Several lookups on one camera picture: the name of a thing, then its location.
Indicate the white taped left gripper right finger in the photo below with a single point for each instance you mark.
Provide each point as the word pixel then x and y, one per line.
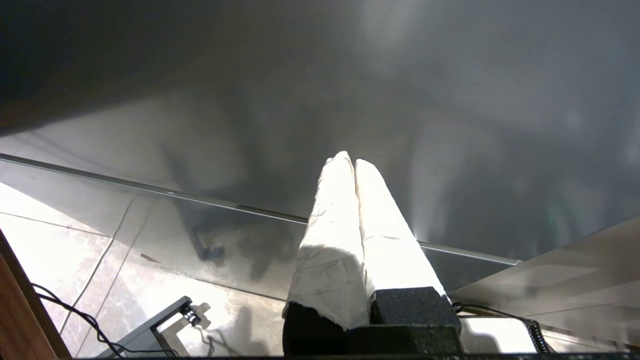
pixel 395 260

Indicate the black metal stand leg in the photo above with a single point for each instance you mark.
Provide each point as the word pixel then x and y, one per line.
pixel 150 330

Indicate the brown wooden panel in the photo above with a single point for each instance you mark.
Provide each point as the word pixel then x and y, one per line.
pixel 20 320

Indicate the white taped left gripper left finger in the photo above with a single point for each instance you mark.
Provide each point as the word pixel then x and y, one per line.
pixel 330 270

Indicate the stainless steel appliance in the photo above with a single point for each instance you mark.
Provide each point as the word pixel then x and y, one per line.
pixel 250 100

